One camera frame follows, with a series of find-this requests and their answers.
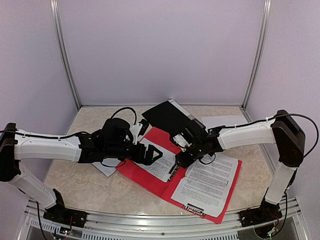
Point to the aluminium frame post right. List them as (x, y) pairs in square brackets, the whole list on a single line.
[(258, 53)]

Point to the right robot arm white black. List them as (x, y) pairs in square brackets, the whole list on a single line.
[(280, 135)]

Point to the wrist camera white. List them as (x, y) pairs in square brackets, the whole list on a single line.
[(139, 129), (180, 141)]

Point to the metal folder clip bottom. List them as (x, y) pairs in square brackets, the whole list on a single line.
[(194, 209)]

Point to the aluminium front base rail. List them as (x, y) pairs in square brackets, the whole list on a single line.
[(114, 226)]

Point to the printed paper sheet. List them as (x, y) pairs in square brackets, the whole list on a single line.
[(207, 183), (162, 167)]

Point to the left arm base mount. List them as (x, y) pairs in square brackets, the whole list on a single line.
[(67, 216)]

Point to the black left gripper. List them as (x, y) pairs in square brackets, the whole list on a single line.
[(148, 160)]

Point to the blank white paper sheet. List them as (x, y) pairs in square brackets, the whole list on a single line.
[(224, 120)]

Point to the aluminium frame post left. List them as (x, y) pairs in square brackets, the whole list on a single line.
[(54, 5)]

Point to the aluminium frame post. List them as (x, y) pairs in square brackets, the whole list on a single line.
[(54, 5), (258, 53)]

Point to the metal folder clip spine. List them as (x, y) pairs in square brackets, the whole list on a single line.
[(173, 172)]

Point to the blank paper sheet left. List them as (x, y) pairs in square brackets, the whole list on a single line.
[(106, 168)]

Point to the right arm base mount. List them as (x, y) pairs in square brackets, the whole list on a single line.
[(260, 215)]

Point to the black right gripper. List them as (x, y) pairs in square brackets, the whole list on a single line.
[(184, 161)]

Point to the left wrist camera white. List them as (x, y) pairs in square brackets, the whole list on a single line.
[(139, 129)]

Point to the black clip file folder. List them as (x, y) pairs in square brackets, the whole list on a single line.
[(169, 116)]

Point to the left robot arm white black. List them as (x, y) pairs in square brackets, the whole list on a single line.
[(17, 145)]

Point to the red clip file folder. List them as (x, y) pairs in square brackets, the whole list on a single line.
[(165, 190)]

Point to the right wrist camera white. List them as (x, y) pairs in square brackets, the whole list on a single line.
[(180, 141)]

